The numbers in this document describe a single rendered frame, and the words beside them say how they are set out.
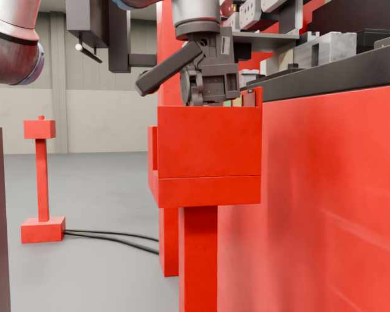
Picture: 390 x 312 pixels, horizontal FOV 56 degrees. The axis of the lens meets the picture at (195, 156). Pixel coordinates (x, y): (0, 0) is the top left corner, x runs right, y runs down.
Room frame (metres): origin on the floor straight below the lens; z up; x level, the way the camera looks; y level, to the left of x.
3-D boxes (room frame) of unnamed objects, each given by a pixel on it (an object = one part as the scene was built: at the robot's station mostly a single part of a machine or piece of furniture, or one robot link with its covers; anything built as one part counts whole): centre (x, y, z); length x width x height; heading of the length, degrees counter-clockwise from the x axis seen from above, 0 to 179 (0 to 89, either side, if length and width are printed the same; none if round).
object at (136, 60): (2.24, 0.27, 1.17); 0.40 x 0.24 x 0.07; 11
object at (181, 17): (0.59, 0.00, 0.95); 0.08 x 0.08 x 0.05
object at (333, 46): (0.96, -0.27, 0.92); 0.39 x 0.06 x 0.10; 11
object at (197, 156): (0.64, 0.00, 0.75); 0.20 x 0.16 x 0.18; 11
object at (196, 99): (0.57, 0.00, 0.81); 0.05 x 0.02 x 0.09; 11
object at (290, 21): (1.02, -0.26, 1.05); 0.10 x 0.02 x 0.10; 11
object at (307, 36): (0.99, -0.26, 0.98); 0.20 x 0.03 x 0.03; 11
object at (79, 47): (2.17, 0.61, 1.20); 0.45 x 0.03 x 0.08; 0
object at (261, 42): (0.99, -0.11, 1.00); 0.26 x 0.18 x 0.01; 101
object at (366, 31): (1.04, -0.41, 1.01); 0.26 x 0.12 x 0.05; 101
